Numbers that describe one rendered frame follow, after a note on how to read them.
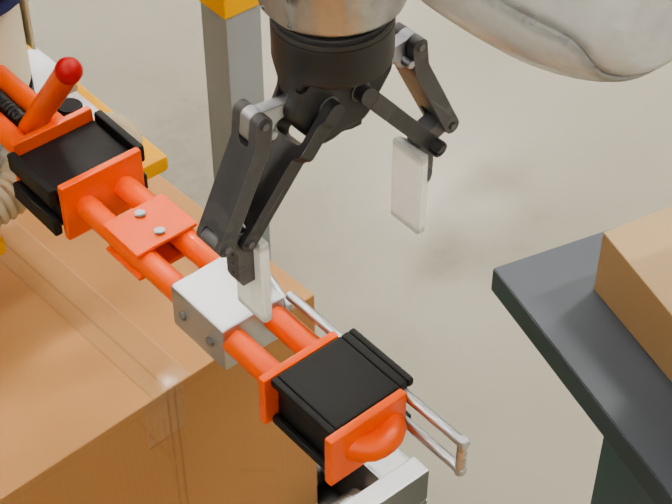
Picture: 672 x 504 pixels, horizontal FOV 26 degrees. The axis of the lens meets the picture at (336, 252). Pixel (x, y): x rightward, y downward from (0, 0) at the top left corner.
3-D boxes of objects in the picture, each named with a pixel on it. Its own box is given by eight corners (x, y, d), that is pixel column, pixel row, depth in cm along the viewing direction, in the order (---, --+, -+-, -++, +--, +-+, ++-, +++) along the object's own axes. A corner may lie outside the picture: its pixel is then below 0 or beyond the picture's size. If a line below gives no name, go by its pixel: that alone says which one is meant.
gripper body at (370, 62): (346, -49, 90) (346, 73, 96) (236, 0, 86) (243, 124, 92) (428, 4, 86) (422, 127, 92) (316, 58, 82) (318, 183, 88)
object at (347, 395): (259, 420, 111) (256, 376, 107) (333, 373, 114) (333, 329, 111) (330, 488, 106) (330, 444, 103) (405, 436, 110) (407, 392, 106)
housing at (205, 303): (170, 325, 118) (165, 286, 115) (236, 286, 122) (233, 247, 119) (222, 374, 115) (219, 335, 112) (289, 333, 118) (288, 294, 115)
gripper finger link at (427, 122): (407, 119, 98) (440, 102, 100) (405, 176, 102) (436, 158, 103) (422, 130, 97) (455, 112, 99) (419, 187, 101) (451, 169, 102)
